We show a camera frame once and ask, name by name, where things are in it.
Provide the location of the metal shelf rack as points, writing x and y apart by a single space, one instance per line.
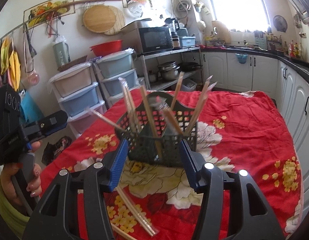
188 59

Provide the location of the red plastic basin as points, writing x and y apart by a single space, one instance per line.
107 48

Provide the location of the pastel drawer tower left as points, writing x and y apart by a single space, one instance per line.
76 90

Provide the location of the chopstick pair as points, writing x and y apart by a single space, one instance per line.
151 121

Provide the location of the green sleeve forearm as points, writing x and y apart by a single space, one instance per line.
15 220

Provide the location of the pastel drawer tower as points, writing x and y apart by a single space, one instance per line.
109 69
76 90

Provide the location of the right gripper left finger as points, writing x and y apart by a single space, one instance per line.
55 216

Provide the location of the black microwave oven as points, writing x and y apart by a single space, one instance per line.
145 37

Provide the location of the black utensil basket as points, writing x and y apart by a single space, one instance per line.
144 147

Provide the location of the left hand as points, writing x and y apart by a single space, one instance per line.
20 180

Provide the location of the wrapped chopsticks front cloth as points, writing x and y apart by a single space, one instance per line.
137 214

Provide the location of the round bamboo tray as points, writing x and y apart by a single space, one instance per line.
104 19

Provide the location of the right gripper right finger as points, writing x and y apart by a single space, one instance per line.
250 214

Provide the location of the red floral tablecloth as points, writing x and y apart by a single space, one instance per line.
235 131

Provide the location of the pastel drawer tower right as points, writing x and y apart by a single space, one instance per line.
109 69

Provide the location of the stacked steel pots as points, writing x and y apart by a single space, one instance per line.
168 71

